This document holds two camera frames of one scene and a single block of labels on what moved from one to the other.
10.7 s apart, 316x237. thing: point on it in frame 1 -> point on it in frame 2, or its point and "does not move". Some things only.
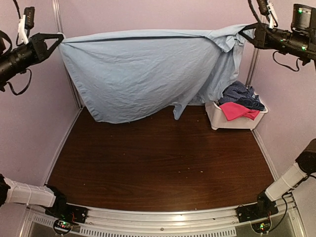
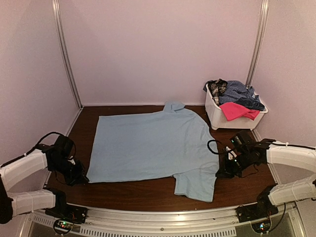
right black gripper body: (264, 42) -> (236, 168)
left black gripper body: (37, 54) -> (72, 174)
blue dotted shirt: (236, 90) does not move
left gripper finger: (48, 36) -> (84, 179)
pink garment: (233, 111) does not move
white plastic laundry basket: (217, 118) does not move
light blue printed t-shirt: (126, 75) -> (142, 145)
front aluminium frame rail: (164, 221) does not move
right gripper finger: (254, 25) -> (221, 173)
